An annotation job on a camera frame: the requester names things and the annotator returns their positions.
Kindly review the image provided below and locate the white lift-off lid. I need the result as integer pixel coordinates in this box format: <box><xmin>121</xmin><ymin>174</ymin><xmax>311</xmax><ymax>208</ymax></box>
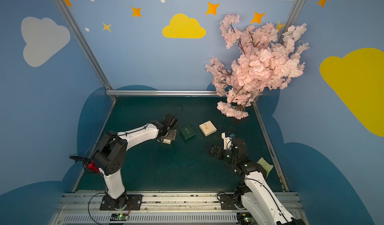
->
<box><xmin>158</xmin><ymin>137</ymin><xmax>172</xmax><ymax>145</ymax></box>

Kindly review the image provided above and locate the right green circuit board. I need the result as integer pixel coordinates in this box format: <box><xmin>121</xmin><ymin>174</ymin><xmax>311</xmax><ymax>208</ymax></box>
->
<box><xmin>237</xmin><ymin>213</ymin><xmax>256</xmax><ymax>225</ymax></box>

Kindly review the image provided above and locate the pink cherry blossom tree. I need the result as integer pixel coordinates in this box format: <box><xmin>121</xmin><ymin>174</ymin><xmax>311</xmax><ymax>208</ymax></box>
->
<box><xmin>205</xmin><ymin>14</ymin><xmax>310</xmax><ymax>120</ymax></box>

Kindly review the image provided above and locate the front aluminium rail base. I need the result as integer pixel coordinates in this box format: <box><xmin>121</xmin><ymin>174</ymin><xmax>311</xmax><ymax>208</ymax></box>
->
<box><xmin>49</xmin><ymin>191</ymin><xmax>308</xmax><ymax>225</ymax></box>

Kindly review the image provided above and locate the green jewelry box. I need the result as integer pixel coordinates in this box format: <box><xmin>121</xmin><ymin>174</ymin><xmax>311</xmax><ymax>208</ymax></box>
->
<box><xmin>180</xmin><ymin>125</ymin><xmax>196</xmax><ymax>140</ymax></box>

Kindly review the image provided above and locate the aluminium frame post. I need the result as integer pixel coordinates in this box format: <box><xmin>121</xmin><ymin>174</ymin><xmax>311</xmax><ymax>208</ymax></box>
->
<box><xmin>53</xmin><ymin>0</ymin><xmax>113</xmax><ymax>92</ymax></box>
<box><xmin>278</xmin><ymin>0</ymin><xmax>306</xmax><ymax>44</ymax></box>

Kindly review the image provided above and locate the green circuit board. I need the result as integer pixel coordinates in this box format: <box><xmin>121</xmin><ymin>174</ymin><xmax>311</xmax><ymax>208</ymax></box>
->
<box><xmin>110</xmin><ymin>214</ymin><xmax>130</xmax><ymax>222</ymax></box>
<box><xmin>237</xmin><ymin>213</ymin><xmax>256</xmax><ymax>225</ymax></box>

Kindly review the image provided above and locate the aluminium left frame post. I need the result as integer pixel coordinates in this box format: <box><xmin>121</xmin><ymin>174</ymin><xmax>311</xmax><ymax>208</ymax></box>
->
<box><xmin>53</xmin><ymin>0</ymin><xmax>113</xmax><ymax>92</ymax></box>

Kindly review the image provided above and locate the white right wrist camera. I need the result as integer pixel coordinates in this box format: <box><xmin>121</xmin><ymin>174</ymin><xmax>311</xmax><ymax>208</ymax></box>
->
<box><xmin>222</xmin><ymin>132</ymin><xmax>235</xmax><ymax>150</ymax></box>

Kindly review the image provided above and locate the aluminium back frame rail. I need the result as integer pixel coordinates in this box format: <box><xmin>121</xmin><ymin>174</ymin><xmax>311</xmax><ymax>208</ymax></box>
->
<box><xmin>106</xmin><ymin>90</ymin><xmax>218</xmax><ymax>97</ymax></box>

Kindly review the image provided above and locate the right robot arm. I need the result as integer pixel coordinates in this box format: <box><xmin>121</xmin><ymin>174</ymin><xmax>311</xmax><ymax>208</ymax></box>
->
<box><xmin>207</xmin><ymin>139</ymin><xmax>305</xmax><ymax>225</ymax></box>

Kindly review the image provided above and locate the cream flower print box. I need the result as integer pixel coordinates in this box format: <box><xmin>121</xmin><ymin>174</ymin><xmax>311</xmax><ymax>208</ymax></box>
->
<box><xmin>199</xmin><ymin>121</ymin><xmax>217</xmax><ymax>137</ymax></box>

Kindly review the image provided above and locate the aluminium right frame post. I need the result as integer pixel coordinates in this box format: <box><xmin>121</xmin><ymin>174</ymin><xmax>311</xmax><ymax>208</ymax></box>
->
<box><xmin>278</xmin><ymin>0</ymin><xmax>306</xmax><ymax>44</ymax></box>

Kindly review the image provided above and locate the light green cloth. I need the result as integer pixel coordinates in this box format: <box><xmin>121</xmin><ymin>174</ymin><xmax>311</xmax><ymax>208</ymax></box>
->
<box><xmin>257</xmin><ymin>158</ymin><xmax>274</xmax><ymax>178</ymax></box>

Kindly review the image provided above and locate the left green circuit board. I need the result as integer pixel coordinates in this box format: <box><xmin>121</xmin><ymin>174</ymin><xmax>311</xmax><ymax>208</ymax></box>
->
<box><xmin>110</xmin><ymin>214</ymin><xmax>130</xmax><ymax>222</ymax></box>

